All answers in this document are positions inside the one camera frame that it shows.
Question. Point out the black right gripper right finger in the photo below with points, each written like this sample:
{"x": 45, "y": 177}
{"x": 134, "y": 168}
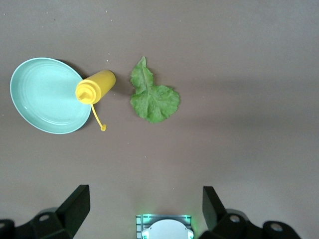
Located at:
{"x": 229, "y": 224}

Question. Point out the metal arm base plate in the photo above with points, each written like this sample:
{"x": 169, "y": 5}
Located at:
{"x": 138, "y": 224}

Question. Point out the yellow mustard squeeze bottle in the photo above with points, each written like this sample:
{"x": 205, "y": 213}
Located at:
{"x": 99, "y": 84}

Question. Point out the green lettuce leaf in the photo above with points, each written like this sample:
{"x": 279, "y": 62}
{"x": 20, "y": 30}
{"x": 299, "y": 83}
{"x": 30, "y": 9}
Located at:
{"x": 154, "y": 102}

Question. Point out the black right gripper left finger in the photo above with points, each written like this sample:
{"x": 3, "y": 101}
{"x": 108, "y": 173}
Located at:
{"x": 62, "y": 221}

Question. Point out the mint green plate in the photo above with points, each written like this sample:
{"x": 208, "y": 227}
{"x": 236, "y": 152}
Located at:
{"x": 45, "y": 99}

